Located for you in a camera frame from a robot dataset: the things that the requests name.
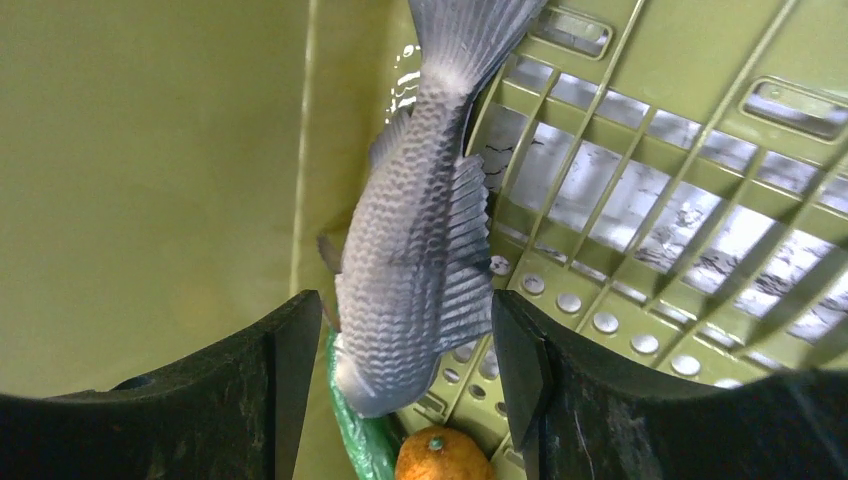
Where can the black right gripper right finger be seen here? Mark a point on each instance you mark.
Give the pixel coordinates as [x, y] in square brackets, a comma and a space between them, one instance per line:
[577, 410]

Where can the grey toy fish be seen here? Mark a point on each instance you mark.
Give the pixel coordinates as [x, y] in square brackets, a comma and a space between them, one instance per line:
[413, 280]

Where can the green toy vegetable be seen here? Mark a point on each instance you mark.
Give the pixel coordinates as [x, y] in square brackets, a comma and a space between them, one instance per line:
[372, 445]

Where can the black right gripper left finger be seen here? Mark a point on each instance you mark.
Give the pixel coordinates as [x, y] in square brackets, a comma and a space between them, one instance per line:
[232, 410]

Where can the olive green plastic bin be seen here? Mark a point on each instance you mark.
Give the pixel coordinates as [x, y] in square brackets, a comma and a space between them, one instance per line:
[669, 180]

